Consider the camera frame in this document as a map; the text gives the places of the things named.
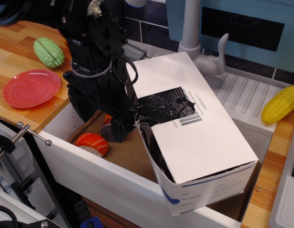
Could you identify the grey tray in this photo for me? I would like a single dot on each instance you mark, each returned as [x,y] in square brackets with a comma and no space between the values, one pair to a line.
[282,214]

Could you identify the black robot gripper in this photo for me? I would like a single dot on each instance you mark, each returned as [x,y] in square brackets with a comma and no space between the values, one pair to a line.
[90,91]

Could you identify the grey block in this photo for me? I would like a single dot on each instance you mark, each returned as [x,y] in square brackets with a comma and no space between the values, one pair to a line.
[134,53]

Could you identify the white cardboard box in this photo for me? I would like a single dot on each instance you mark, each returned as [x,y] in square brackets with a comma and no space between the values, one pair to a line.
[207,157]

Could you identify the toy beans can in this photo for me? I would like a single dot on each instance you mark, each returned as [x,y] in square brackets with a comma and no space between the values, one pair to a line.
[106,130]

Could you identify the green toy bitter melon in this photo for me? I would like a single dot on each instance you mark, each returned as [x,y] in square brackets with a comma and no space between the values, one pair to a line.
[48,52]

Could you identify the pink plastic plate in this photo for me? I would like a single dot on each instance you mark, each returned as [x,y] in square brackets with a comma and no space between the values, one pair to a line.
[31,88]

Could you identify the orange salmon sushi toy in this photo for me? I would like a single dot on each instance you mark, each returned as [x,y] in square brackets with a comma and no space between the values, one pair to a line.
[93,143]

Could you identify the yellow toy corn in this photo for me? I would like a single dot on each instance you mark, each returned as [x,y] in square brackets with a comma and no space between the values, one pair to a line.
[279,106]

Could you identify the white toy sink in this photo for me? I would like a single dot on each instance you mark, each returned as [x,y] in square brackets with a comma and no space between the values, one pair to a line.
[123,191]

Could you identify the metal clamp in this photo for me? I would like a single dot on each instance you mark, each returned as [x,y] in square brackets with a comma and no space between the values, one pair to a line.
[7,146]

